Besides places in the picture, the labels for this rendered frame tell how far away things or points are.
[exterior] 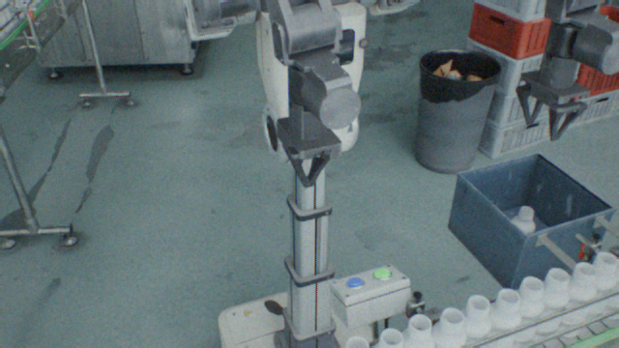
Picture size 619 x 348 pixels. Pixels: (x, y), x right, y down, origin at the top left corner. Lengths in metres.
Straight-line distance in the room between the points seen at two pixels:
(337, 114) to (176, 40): 3.81
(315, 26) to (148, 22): 3.77
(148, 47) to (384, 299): 3.67
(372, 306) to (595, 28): 0.61
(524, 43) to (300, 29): 2.67
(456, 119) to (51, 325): 2.26
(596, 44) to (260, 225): 2.25
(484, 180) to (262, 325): 0.96
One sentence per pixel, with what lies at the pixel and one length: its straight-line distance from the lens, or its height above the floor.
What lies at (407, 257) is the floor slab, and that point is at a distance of 2.79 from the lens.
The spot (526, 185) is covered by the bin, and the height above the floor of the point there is 0.83.
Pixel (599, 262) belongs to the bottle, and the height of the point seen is 1.16.
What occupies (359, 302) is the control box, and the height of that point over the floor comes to 1.11.
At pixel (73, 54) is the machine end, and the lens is 4.69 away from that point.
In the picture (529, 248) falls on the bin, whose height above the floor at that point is 0.90.
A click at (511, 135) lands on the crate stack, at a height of 0.14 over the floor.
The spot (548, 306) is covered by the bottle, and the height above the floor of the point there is 1.11.
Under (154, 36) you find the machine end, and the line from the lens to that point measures 4.47.
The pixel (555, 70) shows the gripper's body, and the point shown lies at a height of 1.52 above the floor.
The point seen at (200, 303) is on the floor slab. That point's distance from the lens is 2.59.
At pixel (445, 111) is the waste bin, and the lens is 3.15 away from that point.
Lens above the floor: 1.90
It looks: 35 degrees down
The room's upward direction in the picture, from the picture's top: straight up
